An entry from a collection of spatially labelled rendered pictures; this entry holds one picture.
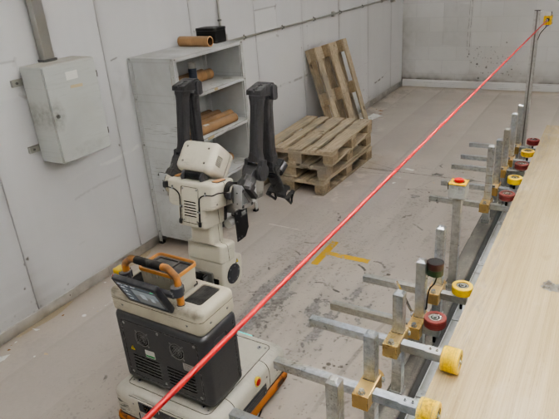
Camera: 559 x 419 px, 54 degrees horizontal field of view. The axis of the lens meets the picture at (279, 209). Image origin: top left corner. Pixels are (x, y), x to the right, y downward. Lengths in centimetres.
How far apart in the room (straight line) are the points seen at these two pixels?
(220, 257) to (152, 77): 194
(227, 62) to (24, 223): 215
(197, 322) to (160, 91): 226
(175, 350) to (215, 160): 87
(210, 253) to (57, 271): 170
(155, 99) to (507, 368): 316
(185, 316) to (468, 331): 113
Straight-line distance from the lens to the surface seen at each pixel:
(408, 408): 168
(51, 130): 371
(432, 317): 211
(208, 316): 239
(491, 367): 194
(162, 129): 431
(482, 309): 219
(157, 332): 258
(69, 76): 373
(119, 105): 433
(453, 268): 261
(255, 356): 293
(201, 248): 271
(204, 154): 253
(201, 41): 455
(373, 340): 163
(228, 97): 497
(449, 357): 183
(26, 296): 405
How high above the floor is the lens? 212
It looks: 24 degrees down
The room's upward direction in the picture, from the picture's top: 4 degrees counter-clockwise
